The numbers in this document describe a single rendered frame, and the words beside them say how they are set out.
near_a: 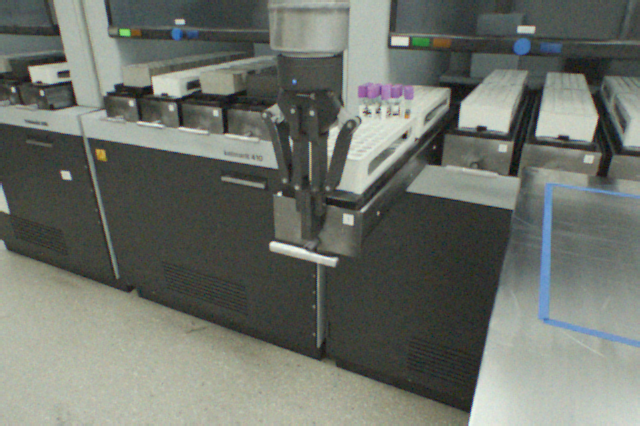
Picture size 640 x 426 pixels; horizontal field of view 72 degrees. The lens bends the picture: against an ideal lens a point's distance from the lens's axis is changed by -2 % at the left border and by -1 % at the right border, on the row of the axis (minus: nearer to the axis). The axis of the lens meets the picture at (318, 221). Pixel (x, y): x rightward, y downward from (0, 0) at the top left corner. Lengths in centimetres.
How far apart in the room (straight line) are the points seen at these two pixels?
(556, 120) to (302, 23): 62
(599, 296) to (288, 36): 39
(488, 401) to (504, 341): 7
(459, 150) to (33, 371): 144
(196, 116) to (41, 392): 96
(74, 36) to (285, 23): 126
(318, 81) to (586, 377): 37
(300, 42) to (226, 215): 88
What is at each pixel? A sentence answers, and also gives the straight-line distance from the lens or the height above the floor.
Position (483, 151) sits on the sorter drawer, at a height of 78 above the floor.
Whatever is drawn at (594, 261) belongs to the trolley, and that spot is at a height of 82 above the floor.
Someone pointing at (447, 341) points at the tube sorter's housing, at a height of 28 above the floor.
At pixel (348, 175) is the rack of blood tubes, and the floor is 84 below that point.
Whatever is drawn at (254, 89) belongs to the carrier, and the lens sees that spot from 123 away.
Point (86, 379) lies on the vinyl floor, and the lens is 164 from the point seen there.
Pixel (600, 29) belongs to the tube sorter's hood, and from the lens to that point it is 101.
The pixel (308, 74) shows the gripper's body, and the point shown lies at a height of 98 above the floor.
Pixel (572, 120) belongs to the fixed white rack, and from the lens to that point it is 99.
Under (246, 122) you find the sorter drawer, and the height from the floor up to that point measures 78.
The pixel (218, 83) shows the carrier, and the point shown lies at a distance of 130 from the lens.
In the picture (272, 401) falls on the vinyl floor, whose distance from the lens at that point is 142.
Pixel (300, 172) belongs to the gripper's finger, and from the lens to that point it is 57.
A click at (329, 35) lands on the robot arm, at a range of 51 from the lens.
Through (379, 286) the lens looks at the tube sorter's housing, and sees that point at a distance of 118.
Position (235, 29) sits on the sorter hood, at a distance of 123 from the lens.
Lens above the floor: 105
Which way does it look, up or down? 26 degrees down
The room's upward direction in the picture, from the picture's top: straight up
